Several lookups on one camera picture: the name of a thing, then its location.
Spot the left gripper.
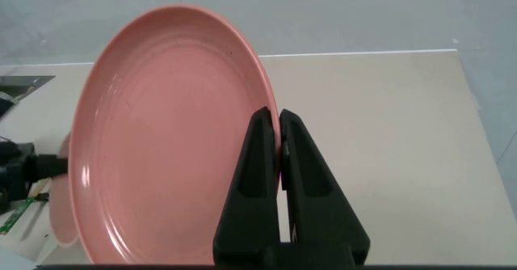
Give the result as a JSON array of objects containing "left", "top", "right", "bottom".
[{"left": 0, "top": 139, "right": 69, "bottom": 215}]

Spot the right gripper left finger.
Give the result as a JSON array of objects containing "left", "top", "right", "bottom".
[{"left": 212, "top": 106, "right": 282, "bottom": 265}]

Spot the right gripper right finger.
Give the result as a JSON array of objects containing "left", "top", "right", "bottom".
[{"left": 279, "top": 108, "right": 372, "bottom": 266}]

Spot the small pink plate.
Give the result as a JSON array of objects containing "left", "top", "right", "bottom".
[{"left": 48, "top": 132, "right": 81, "bottom": 248}]

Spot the large pink plate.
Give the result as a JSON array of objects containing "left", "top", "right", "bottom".
[{"left": 67, "top": 3, "right": 282, "bottom": 265}]

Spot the pale wooden chopstick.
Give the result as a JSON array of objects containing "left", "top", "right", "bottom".
[{"left": 29, "top": 178, "right": 52, "bottom": 200}]

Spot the green chopstick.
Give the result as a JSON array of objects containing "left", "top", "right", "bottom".
[{"left": 0, "top": 196, "right": 36, "bottom": 236}]

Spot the steel sink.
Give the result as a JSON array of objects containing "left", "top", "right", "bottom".
[{"left": 0, "top": 74, "right": 57, "bottom": 101}]

